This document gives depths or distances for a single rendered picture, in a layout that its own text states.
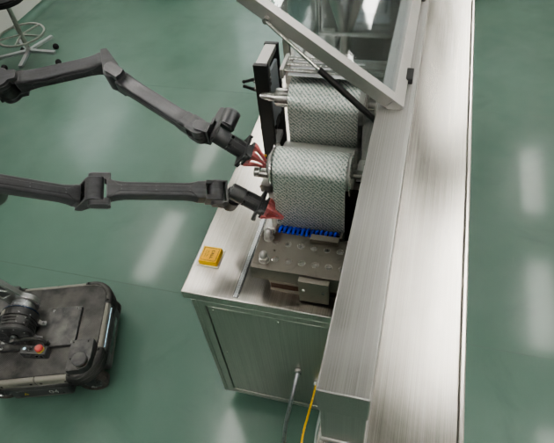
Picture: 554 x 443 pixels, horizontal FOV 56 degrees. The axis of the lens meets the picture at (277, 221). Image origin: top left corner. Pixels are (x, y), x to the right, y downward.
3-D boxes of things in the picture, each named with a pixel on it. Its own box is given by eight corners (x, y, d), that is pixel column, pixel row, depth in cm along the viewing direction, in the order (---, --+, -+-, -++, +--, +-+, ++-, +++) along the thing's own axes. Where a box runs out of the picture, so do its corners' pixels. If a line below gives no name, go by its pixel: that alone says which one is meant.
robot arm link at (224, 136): (205, 141, 167) (211, 136, 162) (214, 124, 170) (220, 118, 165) (223, 152, 170) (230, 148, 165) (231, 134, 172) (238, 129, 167)
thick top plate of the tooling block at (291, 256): (264, 241, 186) (262, 229, 181) (377, 257, 176) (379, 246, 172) (251, 277, 175) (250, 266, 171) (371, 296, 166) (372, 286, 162)
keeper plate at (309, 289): (301, 294, 176) (299, 276, 168) (330, 300, 174) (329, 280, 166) (299, 301, 175) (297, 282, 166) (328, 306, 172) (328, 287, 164)
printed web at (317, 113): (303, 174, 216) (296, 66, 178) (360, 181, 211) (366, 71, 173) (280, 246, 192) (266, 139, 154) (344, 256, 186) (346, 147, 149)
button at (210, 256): (205, 249, 194) (204, 245, 193) (222, 251, 193) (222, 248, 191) (199, 264, 190) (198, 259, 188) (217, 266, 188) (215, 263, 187)
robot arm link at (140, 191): (86, 202, 159) (87, 170, 162) (87, 209, 164) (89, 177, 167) (226, 204, 170) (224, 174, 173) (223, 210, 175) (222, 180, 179)
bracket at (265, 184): (268, 220, 202) (260, 160, 179) (285, 221, 200) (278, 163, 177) (266, 229, 198) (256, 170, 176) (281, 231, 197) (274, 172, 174)
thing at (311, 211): (278, 225, 184) (273, 188, 170) (344, 235, 178) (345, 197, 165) (277, 226, 183) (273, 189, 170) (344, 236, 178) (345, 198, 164)
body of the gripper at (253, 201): (255, 222, 177) (236, 213, 176) (263, 201, 184) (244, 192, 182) (262, 213, 172) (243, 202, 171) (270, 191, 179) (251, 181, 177)
